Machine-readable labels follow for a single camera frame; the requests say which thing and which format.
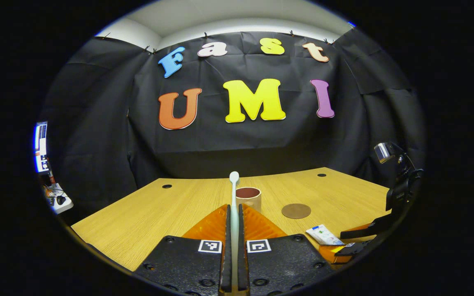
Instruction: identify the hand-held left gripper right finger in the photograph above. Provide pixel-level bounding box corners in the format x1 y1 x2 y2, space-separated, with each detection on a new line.
237 204 336 296

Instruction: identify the white side table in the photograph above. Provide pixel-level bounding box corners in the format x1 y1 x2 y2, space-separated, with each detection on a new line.
44 183 74 215

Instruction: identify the round brown coaster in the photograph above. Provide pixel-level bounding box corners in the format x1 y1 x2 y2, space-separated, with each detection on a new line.
281 203 311 219

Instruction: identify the computer monitor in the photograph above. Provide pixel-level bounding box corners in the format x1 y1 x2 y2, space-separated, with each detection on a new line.
34 122 49 173

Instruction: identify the wooden desktop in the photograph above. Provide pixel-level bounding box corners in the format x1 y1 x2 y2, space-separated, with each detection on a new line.
71 166 392 288

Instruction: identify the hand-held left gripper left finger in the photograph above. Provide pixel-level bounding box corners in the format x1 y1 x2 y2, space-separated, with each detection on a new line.
134 204 232 296

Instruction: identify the black backdrop cloth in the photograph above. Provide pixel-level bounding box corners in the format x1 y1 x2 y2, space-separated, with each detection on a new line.
35 31 427 227

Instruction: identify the beige cup with brown inside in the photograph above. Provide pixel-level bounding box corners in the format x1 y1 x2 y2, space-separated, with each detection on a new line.
236 187 262 213

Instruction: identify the white toothpaste tube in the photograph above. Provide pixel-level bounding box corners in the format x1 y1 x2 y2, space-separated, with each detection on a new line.
306 224 344 246

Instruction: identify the pale teal toothbrush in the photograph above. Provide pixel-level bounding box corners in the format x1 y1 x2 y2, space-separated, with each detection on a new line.
229 171 240 288

